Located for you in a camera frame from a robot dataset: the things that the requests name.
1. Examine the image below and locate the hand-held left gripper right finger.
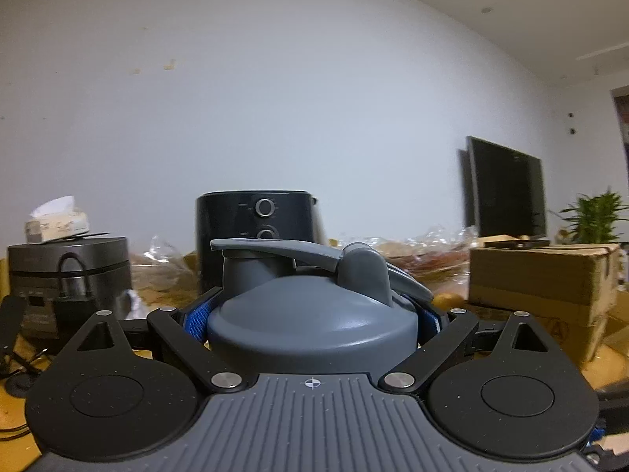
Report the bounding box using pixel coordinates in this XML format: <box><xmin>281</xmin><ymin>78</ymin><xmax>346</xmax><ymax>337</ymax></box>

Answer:
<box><xmin>379</xmin><ymin>295</ymin><xmax>572</xmax><ymax>397</ymax></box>

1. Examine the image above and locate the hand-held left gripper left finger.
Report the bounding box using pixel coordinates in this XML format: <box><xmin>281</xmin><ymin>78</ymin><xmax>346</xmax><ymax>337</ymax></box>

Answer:
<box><xmin>58</xmin><ymin>288</ymin><xmax>246</xmax><ymax>397</ymax></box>

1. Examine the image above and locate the grey shaker bottle lid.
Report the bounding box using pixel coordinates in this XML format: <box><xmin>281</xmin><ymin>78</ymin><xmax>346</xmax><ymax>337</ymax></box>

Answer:
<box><xmin>206</xmin><ymin>237</ymin><xmax>436</xmax><ymax>377</ymax></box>

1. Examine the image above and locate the clear bag of bread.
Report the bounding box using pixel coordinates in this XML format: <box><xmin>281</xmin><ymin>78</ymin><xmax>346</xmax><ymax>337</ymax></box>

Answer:
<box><xmin>129</xmin><ymin>235</ymin><xmax>200</xmax><ymax>315</ymax></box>

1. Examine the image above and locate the plastic bag of flatbreads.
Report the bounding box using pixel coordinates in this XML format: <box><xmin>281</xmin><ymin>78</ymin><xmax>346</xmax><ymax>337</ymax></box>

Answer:
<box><xmin>327</xmin><ymin>223</ymin><xmax>480</xmax><ymax>301</ymax></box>

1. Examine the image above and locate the black air fryer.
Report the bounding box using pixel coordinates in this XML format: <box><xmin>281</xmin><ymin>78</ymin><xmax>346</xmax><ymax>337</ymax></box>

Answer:
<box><xmin>195</xmin><ymin>190</ymin><xmax>326</xmax><ymax>301</ymax></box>

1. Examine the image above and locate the brown cardboard box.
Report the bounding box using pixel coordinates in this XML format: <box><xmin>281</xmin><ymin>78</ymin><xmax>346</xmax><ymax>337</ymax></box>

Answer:
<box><xmin>464</xmin><ymin>243</ymin><xmax>629</xmax><ymax>369</ymax></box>

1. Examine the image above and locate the grey rice cooker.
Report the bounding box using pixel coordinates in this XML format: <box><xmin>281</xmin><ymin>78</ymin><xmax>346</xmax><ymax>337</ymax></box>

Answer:
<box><xmin>6</xmin><ymin>236</ymin><xmax>132</xmax><ymax>340</ymax></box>

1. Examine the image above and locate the black flat television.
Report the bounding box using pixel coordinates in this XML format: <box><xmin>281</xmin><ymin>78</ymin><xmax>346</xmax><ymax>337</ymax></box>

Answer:
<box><xmin>464</xmin><ymin>135</ymin><xmax>548</xmax><ymax>242</ymax></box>

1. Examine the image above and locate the white tissue box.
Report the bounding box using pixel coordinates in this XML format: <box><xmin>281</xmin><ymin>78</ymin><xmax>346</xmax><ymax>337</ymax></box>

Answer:
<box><xmin>24</xmin><ymin>195</ymin><xmax>92</xmax><ymax>245</ymax></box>

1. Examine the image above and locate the black phone stand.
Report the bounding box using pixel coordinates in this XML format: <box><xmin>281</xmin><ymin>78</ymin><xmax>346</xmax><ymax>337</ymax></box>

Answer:
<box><xmin>0</xmin><ymin>295</ymin><xmax>37</xmax><ymax>398</ymax></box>

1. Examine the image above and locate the green potted plant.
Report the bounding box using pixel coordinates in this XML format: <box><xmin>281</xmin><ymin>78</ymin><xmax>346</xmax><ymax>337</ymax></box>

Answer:
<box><xmin>550</xmin><ymin>187</ymin><xmax>629</xmax><ymax>247</ymax></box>

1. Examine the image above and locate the dark balcony window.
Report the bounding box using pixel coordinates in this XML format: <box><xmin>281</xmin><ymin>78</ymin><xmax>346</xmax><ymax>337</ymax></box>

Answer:
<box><xmin>609</xmin><ymin>86</ymin><xmax>629</xmax><ymax>158</ymax></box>

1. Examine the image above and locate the flat black frame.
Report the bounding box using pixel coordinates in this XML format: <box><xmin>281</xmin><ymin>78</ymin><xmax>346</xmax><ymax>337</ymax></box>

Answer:
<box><xmin>484</xmin><ymin>237</ymin><xmax>551</xmax><ymax>249</ymax></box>

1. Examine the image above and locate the black cable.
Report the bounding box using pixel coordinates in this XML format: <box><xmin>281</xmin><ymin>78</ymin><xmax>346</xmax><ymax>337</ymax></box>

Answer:
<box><xmin>0</xmin><ymin>344</ymin><xmax>55</xmax><ymax>441</ymax></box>

